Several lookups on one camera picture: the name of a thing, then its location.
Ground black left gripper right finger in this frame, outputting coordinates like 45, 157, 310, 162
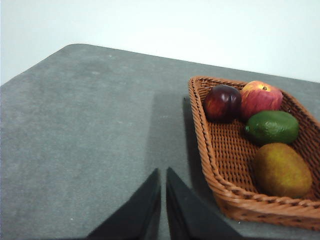
165, 166, 245, 240

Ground green avocado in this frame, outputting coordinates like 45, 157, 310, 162
244, 110, 300, 145

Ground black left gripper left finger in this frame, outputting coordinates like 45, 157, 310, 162
84, 167, 162, 240

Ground dark red plum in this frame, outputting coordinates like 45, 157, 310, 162
203, 84, 243, 124

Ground brown yellow kiwi fruit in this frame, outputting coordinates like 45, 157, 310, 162
252, 142, 313, 200

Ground brown wicker basket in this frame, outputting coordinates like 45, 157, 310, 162
187, 76, 320, 231

